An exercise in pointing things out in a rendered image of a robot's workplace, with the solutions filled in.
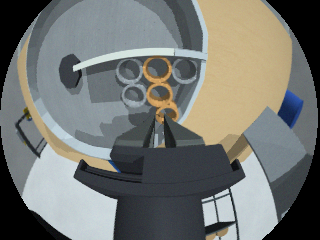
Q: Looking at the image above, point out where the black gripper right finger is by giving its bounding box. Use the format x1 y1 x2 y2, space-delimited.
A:
164 114 206 148

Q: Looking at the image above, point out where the grey metal bushing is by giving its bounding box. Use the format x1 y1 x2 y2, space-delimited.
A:
122 80 148 108
170 57 199 84
116 57 144 84

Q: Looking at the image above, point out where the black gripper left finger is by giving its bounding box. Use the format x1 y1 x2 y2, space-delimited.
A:
113 114 155 148

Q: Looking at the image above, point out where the bronze bushing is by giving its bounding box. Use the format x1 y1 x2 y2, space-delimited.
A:
146 81 173 107
143 55 172 83
156 100 179 125

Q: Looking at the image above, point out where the blue crate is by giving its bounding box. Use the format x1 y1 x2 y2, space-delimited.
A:
108 160 121 173

